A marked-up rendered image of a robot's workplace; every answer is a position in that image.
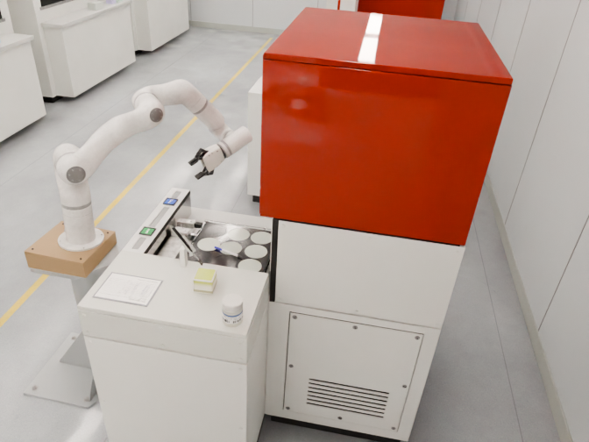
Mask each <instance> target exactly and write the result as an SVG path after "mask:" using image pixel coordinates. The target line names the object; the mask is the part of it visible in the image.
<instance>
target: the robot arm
mask: <svg viewBox="0 0 589 442"><path fill-rule="evenodd" d="M131 102H132V106H133V108H134V109H135V110H133V111H130V112H127V113H125V114H122V115H118V116H115V117H113V118H112V119H110V120H109V121H107V122H106V123H105V124H103V125H102V126H101V127H99V128H98V129H97V130H96V131H95V132H94V133H93V134H92V135H91V136H90V137H89V139H88V140H87V141H86V143H85V144H84V145H83V146H82V147H81V148H79V147H77V146H75V145H73V144H68V143H66V144H62V145H59V146H57V147H56V148H55V150H54V152H53V168H54V173H55V177H56V181H57V185H58V189H59V193H60V203H61V209H62V215H63V221H64V227H65V229H64V232H63V233H62V234H61V235H60V236H59V237H58V244H59V246H60V247H61V248H62V249H65V250H67V251H71V252H82V251H88V250H90V249H93V248H95V247H98V246H100V245H101V244H102V243H103V240H104V235H103V232H102V231H100V230H99V229H96V228H95V224H94V217H93V209H92V202H91V194H90V189H89V182H88V178H89V177H90V176H91V175H92V174H94V173H95V171H96V170H97V169H98V167H99V166H100V165H101V163H102V162H103V160H104V159H105V158H106V156H107V155H108V154H109V153H110V152H111V151H112V150H113V149H114V148H115V147H117V146H118V145H120V144H121V143H122V142H124V141H125V140H126V139H128V138H129V137H131V136H133V135H135V134H137V133H140V132H145V131H148V130H151V129H152V128H154V127H155V126H157V125H159V124H160V123H161V122H162V120H163V119H164V117H165V109H164V106H166V105H176V104H183V105H184V106H185V107H186V108H187V109H189V110H190V111H191V112H192V113H193V114H194V115H195V116H196V117H197V118H198V119H200V120H201V121H202V122H203V123H204V124H205V125H206V126H207V127H208V129H209V131H210V132H211V133H212V134H213V135H214V136H216V137H217V138H218V139H219V140H220V141H219V142H218V143H216V144H215V145H212V146H209V147H207V148H205V149H203V148H200V149H199V150H198V152H197V153H196V155H195V157H194V158H193V159H192V160H190V161H189V162H188V164H189V165H190V166H193V165H195V164H196V163H197V162H198V161H199V160H200V161H201V163H202V165H203V167H204V169H203V171H201V172H199V173H198V174H197V175H195V178H196V179H197V180H199V179H201V178H202V177H204V176H206V175H213V174H214V169H215V168H216V167H218V166H219V165H220V164H221V163H222V162H223V161H224V160H225V158H229V157H230V156H232V155H233V154H234V153H235V152H237V151H238V150H239V149H241V148H242V147H244V146H246V145H247V144H248V143H250V142H251V141H252V135H251V133H250V132H249V130H248V129H247V128H246V127H244V126H241V127H239V128H238V129H237V130H236V131H233V130H232V129H231V128H230V127H229V126H228V125H227V124H226V123H225V122H224V116H223V115H222V113H221V112H220V111H219V110H218V109H217V108H216V107H215V106H214V105H213V104H212V103H211V102H210V101H209V100H208V99H207V98H206V97H205V96H204V95H203V94H202V93H201V92H200V91H199V90H198V89H197V88H196V87H195V86H194V85H193V84H192V83H190V82H188V81H186V80H183V79H178V80H174V81H171V82H167V83H164V84H159V85H151V86H146V87H144V88H142V89H139V90H138V91H136V92H135V93H134V95H133V96H132V99H131ZM206 170H207V171H206ZM205 171H206V172H205Z"/></svg>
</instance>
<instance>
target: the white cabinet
mask: <svg viewBox="0 0 589 442"><path fill-rule="evenodd" d="M268 307H269V301H268V302H267V305H266V309H265V312H264V315H263V317H262V320H261V323H260V326H259V330H258V333H257V336H256V339H255V341H254V344H253V347H252V351H251V354H250V357H249V360H248V362H247V364H242V363H237V362H232V361H227V360H219V359H213V358H209V357H203V356H199V355H193V354H189V353H180V352H175V351H170V350H165V349H160V348H155V347H150V346H142V345H137V344H132V343H127V342H122V341H117V340H112V339H103V338H98V337H93V336H89V335H84V339H85V343H86V347H87V351H88V355H89V361H90V366H91V369H92V373H93V376H94V380H95V384H96V391H97V394H98V398H99V402H100V406H101V410H102V413H103V420H104V424H105V428H106V431H107V435H108V439H109V442H258V441H259V435H260V432H261V428H262V424H263V421H264V418H265V397H266V352H267V331H268Z"/></svg>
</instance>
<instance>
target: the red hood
mask: <svg viewBox="0 0 589 442"><path fill-rule="evenodd" d="M513 80H514V79H513V77H512V76H511V74H510V73H509V72H508V70H507V68H506V66H505V65H504V63H503V62H502V60H501V58H500V56H499V55H498V54H497V52H496V51H495V49H494V48H493V45H492V44H491V42H490V41H489V39H488V37H487V36H486V35H485V33H484V31H483V30H482V28H481V26H480V25H479V23H472V22H462V21H453V20H443V19H434V18H416V17H406V16H397V15H387V14H378V13H369V12H359V11H341V10H332V9H322V8H313V7H305V8H304V9H303V10H302V12H301V13H300V14H299V15H298V16H297V17H296V18H295V19H294V21H293V22H292V23H291V24H290V25H289V26H288V27H287V28H286V29H285V31H284V32H283V33H282V34H281V35H280V36H279V37H278V38H277V39H276V40H275V41H274V43H272V45H271V46H270V47H268V48H267V50H266V51H265V52H264V54H263V69H262V110H261V150H260V190H259V214H260V216H262V217H274V218H280V219H286V220H293V221H299V222H304V223H311V224H317V225H328V226H335V227H341V228H346V229H352V230H359V231H365V232H377V233H383V234H388V235H394V236H401V237H407V238H413V239H425V240H430V241H436V242H443V243H449V244H455V245H461V246H465V243H466V240H467V237H468V234H469V231H470V228H471V224H472V220H473V216H474V213H475V210H476V207H477V204H478V200H479V196H480V192H481V190H482V186H483V183H484V180H485V177H486V172H487V169H488V166H489V162H490V160H491V157H492V153H493V148H494V145H495V142H496V139H497V136H498V133H499V129H500V124H501V121H502V119H503V115H504V112H505V109H506V106H507V100H508V98H509V95H510V91H511V89H512V83H513Z"/></svg>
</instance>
